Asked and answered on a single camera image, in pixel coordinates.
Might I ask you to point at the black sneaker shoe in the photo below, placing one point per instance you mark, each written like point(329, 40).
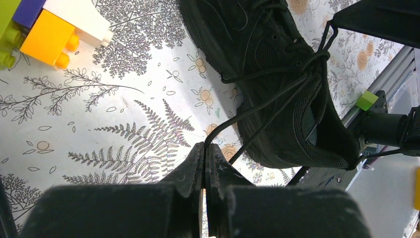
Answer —
point(242, 38)

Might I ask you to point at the small green cube on base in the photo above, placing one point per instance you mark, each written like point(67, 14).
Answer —
point(366, 100)

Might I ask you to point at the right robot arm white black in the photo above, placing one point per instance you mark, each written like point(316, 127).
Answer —
point(378, 126)

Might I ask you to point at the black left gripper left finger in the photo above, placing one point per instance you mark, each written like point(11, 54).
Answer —
point(170, 208)

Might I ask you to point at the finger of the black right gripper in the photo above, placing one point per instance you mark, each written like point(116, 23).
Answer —
point(393, 20)

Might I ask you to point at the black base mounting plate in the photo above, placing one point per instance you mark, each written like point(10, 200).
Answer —
point(324, 177)

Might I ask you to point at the multicolour toy brick stack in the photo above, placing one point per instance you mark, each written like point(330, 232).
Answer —
point(46, 29)

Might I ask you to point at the black shoelace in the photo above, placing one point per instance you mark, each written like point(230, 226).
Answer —
point(313, 70)

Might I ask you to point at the floral patterned table mat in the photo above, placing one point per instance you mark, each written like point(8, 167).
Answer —
point(128, 113)

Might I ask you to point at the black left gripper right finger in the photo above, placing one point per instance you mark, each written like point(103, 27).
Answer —
point(236, 208)

